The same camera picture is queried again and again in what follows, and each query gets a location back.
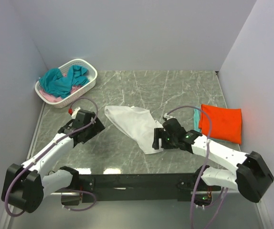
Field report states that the pink t shirt in basket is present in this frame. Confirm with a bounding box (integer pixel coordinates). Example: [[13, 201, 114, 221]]
[[39, 73, 89, 103]]

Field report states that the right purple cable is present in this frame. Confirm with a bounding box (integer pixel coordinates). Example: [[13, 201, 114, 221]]
[[163, 105, 230, 229]]

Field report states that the folded orange t shirt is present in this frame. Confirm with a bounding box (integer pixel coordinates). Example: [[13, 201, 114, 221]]
[[199, 104, 242, 145]]

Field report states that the teal t shirt in basket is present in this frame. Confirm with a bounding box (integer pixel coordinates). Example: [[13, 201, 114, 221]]
[[39, 65, 90, 99]]

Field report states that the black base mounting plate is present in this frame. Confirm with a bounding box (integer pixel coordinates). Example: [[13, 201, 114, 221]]
[[51, 173, 214, 206]]

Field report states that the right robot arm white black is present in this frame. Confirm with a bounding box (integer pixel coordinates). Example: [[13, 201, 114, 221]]
[[152, 118, 274, 203]]

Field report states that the purple cable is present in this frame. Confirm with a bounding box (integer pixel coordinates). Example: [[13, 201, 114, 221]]
[[4, 97, 98, 217], [163, 105, 230, 229]]

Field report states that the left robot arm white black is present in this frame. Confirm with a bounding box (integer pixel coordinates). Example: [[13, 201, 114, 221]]
[[1, 108, 105, 213]]

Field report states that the white plastic laundry basket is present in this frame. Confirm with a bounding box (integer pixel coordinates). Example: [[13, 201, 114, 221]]
[[35, 59, 97, 108]]

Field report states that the folded light teal t shirt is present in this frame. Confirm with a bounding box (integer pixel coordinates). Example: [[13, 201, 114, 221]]
[[193, 104, 226, 142]]

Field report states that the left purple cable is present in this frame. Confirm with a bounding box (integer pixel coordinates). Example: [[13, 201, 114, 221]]
[[4, 97, 98, 217]]

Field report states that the white t shirt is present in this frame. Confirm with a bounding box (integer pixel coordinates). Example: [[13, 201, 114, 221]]
[[105, 105, 163, 155]]

